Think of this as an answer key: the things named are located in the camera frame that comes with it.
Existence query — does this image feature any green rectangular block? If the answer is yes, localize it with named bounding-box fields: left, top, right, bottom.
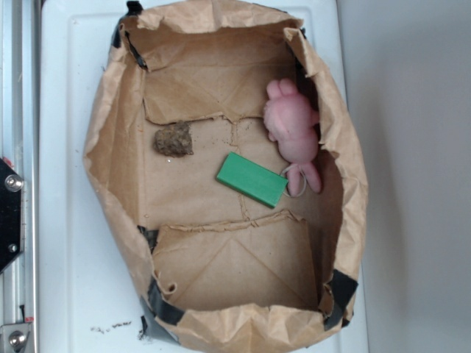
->
left=216, top=152, right=288, bottom=208

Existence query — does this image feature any brown paper bag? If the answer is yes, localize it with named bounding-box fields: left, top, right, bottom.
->
left=84, top=1, right=368, bottom=352

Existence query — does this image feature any brown crumbly lump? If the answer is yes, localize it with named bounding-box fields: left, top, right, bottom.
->
left=153, top=122, right=194, bottom=157

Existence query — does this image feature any pink plush bunny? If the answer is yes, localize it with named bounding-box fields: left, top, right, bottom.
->
left=263, top=79, right=322, bottom=196

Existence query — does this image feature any white tray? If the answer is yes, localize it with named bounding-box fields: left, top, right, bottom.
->
left=38, top=0, right=370, bottom=353

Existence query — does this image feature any white loop string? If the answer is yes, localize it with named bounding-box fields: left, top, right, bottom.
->
left=280, top=164, right=309, bottom=199

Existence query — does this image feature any black mounting bracket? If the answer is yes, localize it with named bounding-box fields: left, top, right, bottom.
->
left=0, top=158, right=24, bottom=274

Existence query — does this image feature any aluminium frame rail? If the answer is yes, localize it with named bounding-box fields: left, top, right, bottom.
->
left=1, top=1, right=38, bottom=352

